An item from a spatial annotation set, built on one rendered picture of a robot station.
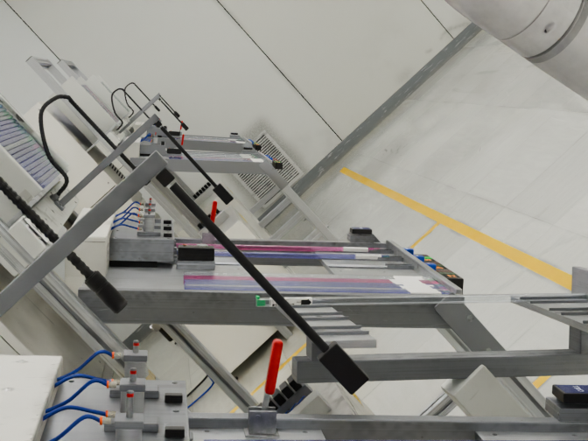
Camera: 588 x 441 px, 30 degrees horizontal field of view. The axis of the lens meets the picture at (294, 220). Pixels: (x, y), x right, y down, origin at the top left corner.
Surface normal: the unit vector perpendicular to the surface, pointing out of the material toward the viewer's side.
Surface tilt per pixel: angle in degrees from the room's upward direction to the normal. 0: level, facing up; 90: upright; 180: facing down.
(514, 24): 113
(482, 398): 90
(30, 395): 45
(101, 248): 90
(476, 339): 90
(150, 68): 90
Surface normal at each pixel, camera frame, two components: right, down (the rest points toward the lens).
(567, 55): -0.03, 0.73
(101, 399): 0.05, -0.99
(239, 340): 0.11, 0.12
